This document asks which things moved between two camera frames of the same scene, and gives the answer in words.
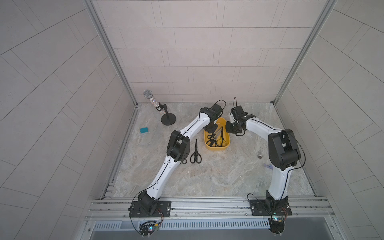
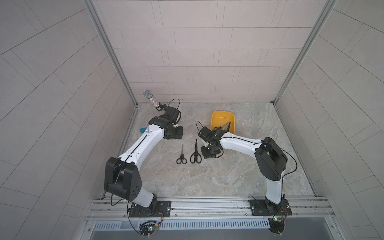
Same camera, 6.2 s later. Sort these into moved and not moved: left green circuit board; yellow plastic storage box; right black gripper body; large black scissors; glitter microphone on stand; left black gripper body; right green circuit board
Moved: right black gripper body; left black gripper body; yellow plastic storage box
Not moved: glitter microphone on stand; right green circuit board; left green circuit board; large black scissors
